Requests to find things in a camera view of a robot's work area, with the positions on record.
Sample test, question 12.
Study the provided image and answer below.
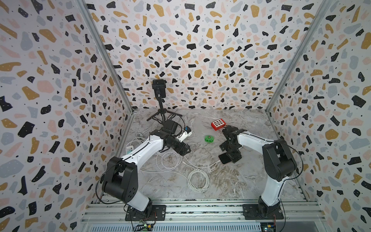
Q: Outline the phone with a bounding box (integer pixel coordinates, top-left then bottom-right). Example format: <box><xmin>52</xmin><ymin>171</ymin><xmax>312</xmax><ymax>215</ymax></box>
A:
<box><xmin>218</xmin><ymin>153</ymin><xmax>231</xmax><ymax>164</ymax></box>

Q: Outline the white charging cable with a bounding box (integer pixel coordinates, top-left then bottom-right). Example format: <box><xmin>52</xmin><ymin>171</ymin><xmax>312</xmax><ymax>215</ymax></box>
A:
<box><xmin>126</xmin><ymin>133</ymin><xmax>230</xmax><ymax>193</ymax></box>

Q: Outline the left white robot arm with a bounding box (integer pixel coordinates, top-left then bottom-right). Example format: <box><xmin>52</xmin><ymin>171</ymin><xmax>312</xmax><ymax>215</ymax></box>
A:
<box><xmin>101</xmin><ymin>120</ymin><xmax>192</xmax><ymax>214</ymax></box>

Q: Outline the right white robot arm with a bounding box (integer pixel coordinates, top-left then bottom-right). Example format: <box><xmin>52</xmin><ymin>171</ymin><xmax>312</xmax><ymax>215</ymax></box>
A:
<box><xmin>219</xmin><ymin>126</ymin><xmax>297</xmax><ymax>211</ymax></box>

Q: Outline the green tape roll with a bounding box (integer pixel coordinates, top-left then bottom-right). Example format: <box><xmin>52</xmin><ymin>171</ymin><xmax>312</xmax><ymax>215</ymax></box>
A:
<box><xmin>204</xmin><ymin>135</ymin><xmax>214</xmax><ymax>143</ymax></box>

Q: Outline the red grid box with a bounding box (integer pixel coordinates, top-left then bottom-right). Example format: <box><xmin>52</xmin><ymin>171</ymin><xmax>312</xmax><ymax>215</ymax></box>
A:
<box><xmin>211</xmin><ymin>119</ymin><xmax>226</xmax><ymax>131</ymax></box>

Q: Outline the white power adapter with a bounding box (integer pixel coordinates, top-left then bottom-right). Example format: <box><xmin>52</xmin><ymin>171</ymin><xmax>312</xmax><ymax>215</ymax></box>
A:
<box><xmin>126</xmin><ymin>146</ymin><xmax>134</xmax><ymax>155</ymax></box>

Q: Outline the right circuit board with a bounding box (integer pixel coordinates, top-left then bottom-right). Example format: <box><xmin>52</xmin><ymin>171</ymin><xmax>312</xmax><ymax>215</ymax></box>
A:
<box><xmin>260</xmin><ymin>222</ymin><xmax>276</xmax><ymax>232</ymax></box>

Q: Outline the circuit board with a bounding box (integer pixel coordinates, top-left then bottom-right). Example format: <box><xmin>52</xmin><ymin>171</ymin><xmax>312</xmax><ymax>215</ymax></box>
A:
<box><xmin>135</xmin><ymin>223</ymin><xmax>153</xmax><ymax>232</ymax></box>
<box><xmin>260</xmin><ymin>222</ymin><xmax>276</xmax><ymax>232</ymax></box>

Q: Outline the left circuit board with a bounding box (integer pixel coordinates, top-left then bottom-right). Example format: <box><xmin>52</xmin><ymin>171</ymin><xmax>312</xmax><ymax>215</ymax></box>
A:
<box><xmin>135</xmin><ymin>223</ymin><xmax>153</xmax><ymax>232</ymax></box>

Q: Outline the black camera on tripod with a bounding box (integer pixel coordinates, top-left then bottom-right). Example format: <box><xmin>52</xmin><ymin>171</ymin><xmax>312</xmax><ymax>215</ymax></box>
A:
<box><xmin>147</xmin><ymin>79</ymin><xmax>182</xmax><ymax>126</ymax></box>

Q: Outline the aluminium rail frame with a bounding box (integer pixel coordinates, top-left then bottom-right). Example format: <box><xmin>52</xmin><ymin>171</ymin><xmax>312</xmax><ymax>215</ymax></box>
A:
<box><xmin>77</xmin><ymin>195</ymin><xmax>331</xmax><ymax>232</ymax></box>

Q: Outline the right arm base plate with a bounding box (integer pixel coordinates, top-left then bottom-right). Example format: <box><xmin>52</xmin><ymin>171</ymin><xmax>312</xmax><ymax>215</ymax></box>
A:
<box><xmin>242</xmin><ymin>204</ymin><xmax>284</xmax><ymax>220</ymax></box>

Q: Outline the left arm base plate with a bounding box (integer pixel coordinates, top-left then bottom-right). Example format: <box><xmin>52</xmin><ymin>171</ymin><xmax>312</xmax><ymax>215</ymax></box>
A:
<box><xmin>125</xmin><ymin>205</ymin><xmax>166</xmax><ymax>221</ymax></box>

